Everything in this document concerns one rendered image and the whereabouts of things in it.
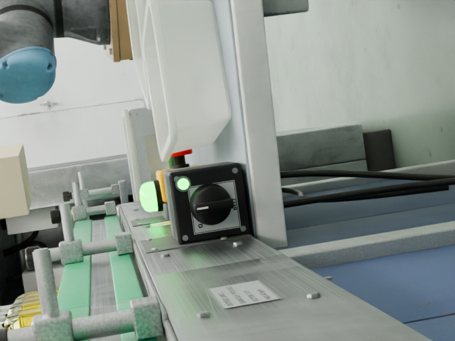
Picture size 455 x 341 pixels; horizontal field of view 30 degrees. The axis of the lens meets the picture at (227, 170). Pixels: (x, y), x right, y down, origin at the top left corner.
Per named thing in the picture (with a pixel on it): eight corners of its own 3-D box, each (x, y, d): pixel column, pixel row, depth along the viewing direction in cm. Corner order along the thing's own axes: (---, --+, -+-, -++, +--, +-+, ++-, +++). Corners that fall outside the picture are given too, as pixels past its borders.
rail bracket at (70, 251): (135, 249, 108) (28, 267, 106) (127, 193, 107) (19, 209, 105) (137, 254, 104) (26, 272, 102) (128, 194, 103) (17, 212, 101)
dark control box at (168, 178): (242, 226, 101) (172, 237, 99) (233, 160, 100) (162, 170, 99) (255, 233, 92) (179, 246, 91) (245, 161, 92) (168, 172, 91)
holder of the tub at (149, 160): (180, 231, 187) (145, 237, 186) (162, 107, 186) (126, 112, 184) (189, 239, 170) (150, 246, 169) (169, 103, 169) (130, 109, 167)
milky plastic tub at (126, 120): (175, 208, 187) (135, 214, 186) (160, 107, 186) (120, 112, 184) (183, 214, 170) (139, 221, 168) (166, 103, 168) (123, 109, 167)
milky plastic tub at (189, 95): (202, 34, 119) (141, 42, 117) (223, -22, 97) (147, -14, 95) (223, 155, 117) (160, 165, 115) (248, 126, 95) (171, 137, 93)
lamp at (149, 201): (161, 209, 125) (141, 212, 125) (157, 179, 125) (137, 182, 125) (164, 212, 121) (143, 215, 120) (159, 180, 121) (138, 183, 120)
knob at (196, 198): (233, 221, 92) (238, 224, 89) (192, 227, 92) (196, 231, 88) (227, 180, 92) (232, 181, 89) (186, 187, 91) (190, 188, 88)
